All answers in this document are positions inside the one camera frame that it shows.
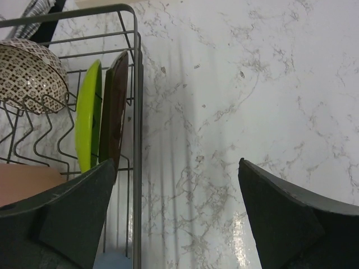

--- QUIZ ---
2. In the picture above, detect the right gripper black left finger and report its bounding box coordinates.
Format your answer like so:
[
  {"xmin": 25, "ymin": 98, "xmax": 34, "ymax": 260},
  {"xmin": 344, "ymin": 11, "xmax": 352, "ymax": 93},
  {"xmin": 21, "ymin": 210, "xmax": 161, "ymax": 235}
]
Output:
[{"xmin": 1, "ymin": 159, "xmax": 116, "ymax": 268}]

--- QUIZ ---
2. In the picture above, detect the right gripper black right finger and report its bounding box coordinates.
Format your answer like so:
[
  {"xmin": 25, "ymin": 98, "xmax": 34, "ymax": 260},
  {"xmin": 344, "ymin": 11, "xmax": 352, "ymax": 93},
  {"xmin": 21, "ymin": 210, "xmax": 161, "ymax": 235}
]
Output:
[{"xmin": 238, "ymin": 159, "xmax": 358, "ymax": 268}]

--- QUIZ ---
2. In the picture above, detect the pink plastic cup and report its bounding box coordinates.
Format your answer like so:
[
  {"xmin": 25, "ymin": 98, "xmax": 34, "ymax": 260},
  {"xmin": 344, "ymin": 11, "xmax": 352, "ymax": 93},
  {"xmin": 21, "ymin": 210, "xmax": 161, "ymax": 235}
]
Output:
[{"xmin": 1, "ymin": 164, "xmax": 66, "ymax": 207}]

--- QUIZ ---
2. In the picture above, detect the blue-grey cup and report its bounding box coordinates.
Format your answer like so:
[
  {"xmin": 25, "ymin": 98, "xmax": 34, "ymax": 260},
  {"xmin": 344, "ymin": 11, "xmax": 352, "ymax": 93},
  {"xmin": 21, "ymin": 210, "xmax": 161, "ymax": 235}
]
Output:
[{"xmin": 93, "ymin": 252, "xmax": 132, "ymax": 269}]

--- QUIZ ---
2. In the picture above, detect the lime green plate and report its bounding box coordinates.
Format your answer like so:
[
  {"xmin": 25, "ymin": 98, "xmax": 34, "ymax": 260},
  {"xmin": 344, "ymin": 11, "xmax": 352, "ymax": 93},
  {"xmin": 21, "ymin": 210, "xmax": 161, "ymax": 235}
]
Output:
[{"xmin": 75, "ymin": 59, "xmax": 102, "ymax": 173}]

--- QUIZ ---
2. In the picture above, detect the dark brown plate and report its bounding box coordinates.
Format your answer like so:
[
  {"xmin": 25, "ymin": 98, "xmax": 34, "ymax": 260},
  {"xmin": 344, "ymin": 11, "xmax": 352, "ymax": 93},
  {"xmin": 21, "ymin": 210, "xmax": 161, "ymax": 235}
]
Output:
[{"xmin": 99, "ymin": 50, "xmax": 128, "ymax": 170}]

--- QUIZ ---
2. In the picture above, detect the patterned ceramic bowl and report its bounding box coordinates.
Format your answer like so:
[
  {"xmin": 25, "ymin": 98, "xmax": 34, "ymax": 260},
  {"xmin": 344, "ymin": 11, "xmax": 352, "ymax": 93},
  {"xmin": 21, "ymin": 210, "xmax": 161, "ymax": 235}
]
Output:
[{"xmin": 1, "ymin": 38, "xmax": 68, "ymax": 114}]

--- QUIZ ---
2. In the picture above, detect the black clipboard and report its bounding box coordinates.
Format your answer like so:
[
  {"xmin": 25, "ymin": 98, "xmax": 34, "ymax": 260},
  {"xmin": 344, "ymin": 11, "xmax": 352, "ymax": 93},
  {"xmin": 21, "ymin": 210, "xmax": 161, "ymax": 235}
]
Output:
[{"xmin": 30, "ymin": 0, "xmax": 66, "ymax": 48}]

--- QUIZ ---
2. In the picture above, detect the striped grey cloth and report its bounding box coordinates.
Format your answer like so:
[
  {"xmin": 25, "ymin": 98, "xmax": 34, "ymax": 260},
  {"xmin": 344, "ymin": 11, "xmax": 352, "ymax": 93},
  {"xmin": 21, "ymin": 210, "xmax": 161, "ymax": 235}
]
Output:
[{"xmin": 1, "ymin": 1, "xmax": 56, "ymax": 39}]

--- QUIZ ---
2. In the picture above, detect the grey wire dish rack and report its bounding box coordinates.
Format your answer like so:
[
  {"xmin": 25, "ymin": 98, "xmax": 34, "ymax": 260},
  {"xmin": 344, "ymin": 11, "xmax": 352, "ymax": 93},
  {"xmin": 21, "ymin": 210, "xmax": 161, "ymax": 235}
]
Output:
[{"xmin": 1, "ymin": 3, "xmax": 143, "ymax": 268}]

